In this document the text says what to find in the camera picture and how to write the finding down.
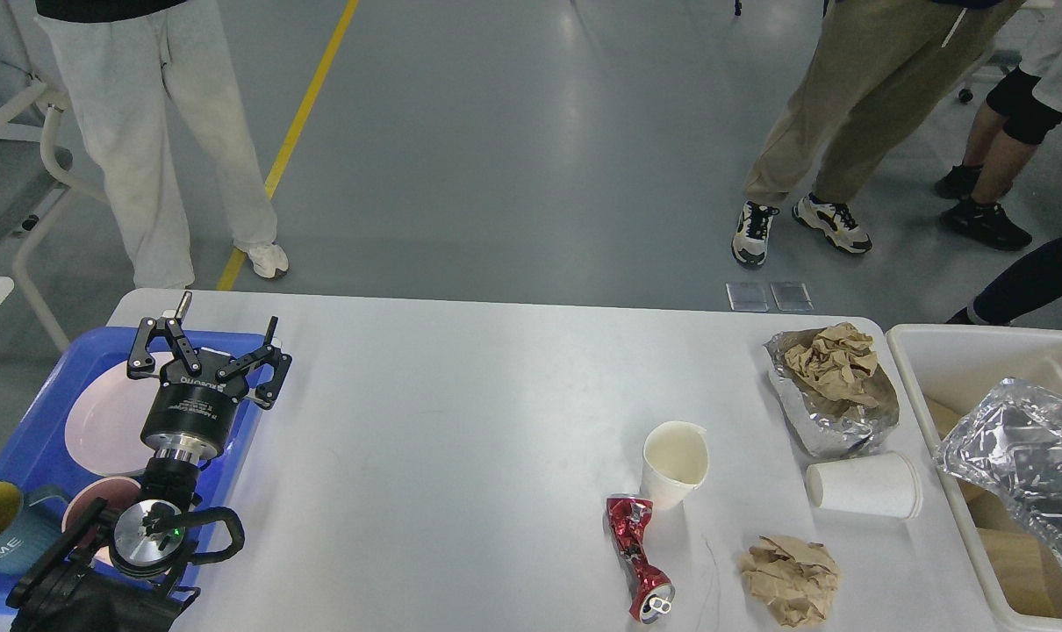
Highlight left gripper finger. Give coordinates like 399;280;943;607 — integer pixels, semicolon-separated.
217;315;293;411
127;291;200;387

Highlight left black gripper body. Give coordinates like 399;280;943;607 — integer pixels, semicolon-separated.
140;370;242;465

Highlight brown paper bag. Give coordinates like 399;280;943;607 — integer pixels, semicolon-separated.
929;403;1062;619

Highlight pink plate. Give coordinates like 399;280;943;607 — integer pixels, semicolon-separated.
65;361;161;477

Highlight aluminium foil tray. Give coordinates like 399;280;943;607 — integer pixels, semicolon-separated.
933;377;1062;568

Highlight pink mug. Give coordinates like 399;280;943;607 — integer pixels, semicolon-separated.
61;477;145;567

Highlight foil bowl with paper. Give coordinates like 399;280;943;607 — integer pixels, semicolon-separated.
764;321;900;461

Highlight white paper cup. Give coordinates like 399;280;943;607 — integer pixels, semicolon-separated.
804;452;923;520
640;420;710;511

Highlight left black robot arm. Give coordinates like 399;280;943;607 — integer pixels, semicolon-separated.
6;291;291;631

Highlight blue plastic tray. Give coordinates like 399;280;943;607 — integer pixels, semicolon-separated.
0;327;263;629

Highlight white plastic bin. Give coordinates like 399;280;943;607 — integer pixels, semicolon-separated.
886;325;1062;631

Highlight white paper cup lying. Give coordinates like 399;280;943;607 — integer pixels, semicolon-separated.
804;452;923;520

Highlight teal mug yellow inside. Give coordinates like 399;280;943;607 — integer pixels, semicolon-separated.
0;480;71;575

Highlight grey office chair left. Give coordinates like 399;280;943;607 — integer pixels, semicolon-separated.
0;1;107;352

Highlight crumpled brown paper ball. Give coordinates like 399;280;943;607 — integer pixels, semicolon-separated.
738;535;843;628

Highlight person in white trousers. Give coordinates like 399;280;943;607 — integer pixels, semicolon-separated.
36;1;290;289

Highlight floor outlet plates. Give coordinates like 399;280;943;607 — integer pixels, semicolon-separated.
725;283;813;313

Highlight person in black shorts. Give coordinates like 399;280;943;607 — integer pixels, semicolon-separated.
935;1;1062;251

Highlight crushed red can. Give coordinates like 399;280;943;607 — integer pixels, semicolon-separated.
605;493;675;625

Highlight white office chair right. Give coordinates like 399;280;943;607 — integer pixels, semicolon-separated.
956;48;1022;104

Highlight person in khaki trousers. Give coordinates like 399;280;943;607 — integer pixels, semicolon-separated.
731;1;1022;268

